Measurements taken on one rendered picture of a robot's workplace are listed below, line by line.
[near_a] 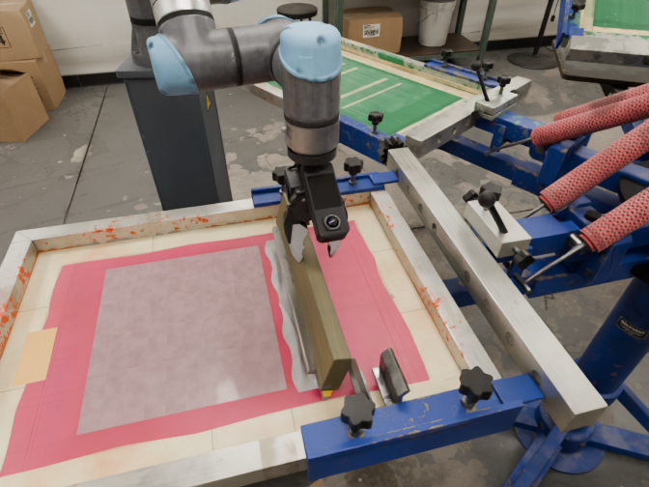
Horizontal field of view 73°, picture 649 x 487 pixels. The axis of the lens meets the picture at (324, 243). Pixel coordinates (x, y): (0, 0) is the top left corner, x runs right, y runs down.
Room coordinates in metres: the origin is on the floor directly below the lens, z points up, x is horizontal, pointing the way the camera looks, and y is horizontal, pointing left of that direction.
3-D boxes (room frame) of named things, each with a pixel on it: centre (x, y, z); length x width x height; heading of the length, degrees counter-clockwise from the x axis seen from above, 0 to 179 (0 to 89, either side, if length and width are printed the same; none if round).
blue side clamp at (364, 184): (0.83, 0.01, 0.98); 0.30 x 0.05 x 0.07; 104
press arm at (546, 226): (0.64, -0.37, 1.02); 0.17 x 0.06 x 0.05; 104
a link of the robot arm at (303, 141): (0.56, 0.02, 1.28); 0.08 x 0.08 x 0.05
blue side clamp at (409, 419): (0.29, -0.12, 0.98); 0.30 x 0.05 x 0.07; 104
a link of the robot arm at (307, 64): (0.56, 0.02, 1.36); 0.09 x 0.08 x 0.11; 22
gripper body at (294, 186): (0.57, 0.02, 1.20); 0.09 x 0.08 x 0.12; 14
